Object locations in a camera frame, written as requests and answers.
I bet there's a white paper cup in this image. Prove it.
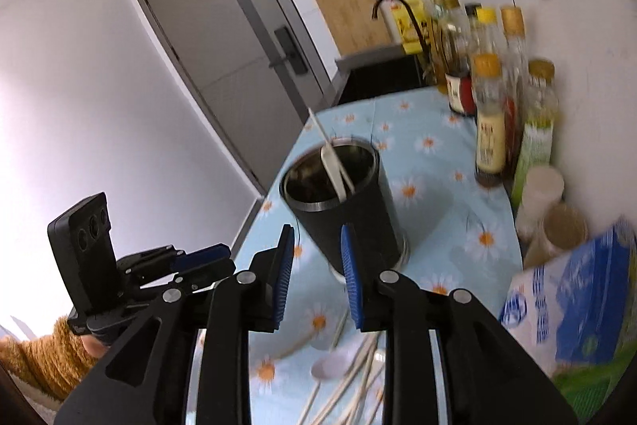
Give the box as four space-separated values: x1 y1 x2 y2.
516 165 567 243

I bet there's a person's left hand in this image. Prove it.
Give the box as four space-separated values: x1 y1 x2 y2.
81 334 108 359

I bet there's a blue daisy print tablecloth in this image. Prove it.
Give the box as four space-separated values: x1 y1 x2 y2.
185 85 529 425

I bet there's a green label bottle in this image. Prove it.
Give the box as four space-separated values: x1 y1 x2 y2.
510 59 560 208

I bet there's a blue carton box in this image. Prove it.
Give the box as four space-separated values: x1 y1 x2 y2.
499 216 637 387

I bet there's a black door lock handle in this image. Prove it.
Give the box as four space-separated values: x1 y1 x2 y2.
268 25 309 75

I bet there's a clear bottle yellow cap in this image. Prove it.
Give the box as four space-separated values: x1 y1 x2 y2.
474 6 502 57

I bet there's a grey door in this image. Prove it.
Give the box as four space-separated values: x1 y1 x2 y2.
126 0 335 198

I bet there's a yellow detergent bottle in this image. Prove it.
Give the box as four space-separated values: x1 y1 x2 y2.
392 0 434 56

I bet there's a black cylindrical utensil holder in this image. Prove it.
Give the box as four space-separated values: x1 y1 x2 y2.
279 140 412 284

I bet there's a tall clear bottle gold cap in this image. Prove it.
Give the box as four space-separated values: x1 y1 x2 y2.
500 5 529 179

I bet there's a black faucet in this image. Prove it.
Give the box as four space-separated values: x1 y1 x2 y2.
371 0 435 73

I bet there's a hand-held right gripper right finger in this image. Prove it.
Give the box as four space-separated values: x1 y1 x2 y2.
340 225 580 425

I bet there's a wooden cutting board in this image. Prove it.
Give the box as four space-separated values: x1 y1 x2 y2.
311 0 394 57

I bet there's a green package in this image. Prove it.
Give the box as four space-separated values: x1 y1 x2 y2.
551 339 637 425

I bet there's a white ceramic spoon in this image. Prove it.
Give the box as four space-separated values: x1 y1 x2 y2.
271 333 352 381
320 143 357 203

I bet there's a black sink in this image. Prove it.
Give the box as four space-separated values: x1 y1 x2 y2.
335 45 440 108

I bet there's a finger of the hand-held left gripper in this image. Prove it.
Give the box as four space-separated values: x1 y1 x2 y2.
126 259 238 302
117 244 231 277

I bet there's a large cooking oil bottle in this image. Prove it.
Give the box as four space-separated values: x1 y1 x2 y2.
428 0 463 96

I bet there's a small sauce bottle gold cap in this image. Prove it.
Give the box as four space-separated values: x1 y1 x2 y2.
471 53 509 188

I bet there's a wooden chopstick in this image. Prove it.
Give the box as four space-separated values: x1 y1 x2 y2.
321 353 385 425
307 107 332 148
347 364 388 425
297 334 378 425

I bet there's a dark soy sauce bottle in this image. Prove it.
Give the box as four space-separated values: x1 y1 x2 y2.
444 0 477 118

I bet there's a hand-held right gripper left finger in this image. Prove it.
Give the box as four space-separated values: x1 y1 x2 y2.
55 223 297 425

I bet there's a clear bottle black cap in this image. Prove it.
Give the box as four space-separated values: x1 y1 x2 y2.
464 3 483 57

